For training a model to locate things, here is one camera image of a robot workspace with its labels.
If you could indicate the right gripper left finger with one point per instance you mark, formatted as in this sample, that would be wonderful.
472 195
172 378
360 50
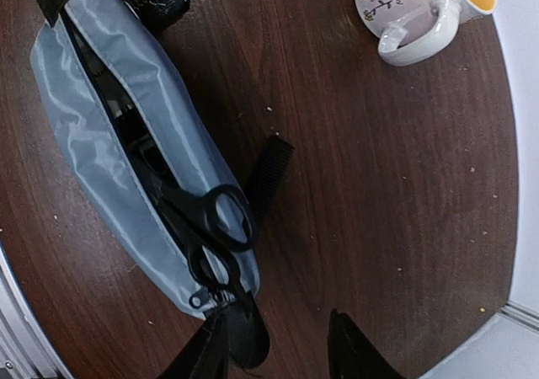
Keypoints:
206 349

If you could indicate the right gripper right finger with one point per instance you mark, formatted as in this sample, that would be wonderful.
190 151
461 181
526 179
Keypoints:
351 354

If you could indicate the small black-handled scissors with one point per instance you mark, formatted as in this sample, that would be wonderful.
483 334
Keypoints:
196 224

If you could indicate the black silver hair clipper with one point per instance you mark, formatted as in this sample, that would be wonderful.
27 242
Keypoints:
134 137

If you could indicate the grey zipper pouch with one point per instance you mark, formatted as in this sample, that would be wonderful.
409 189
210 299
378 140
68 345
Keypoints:
87 139

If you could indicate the right black comb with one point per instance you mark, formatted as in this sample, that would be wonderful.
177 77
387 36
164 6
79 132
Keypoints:
268 171

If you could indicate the floral ceramic mug yellow inside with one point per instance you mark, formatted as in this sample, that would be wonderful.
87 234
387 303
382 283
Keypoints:
411 31

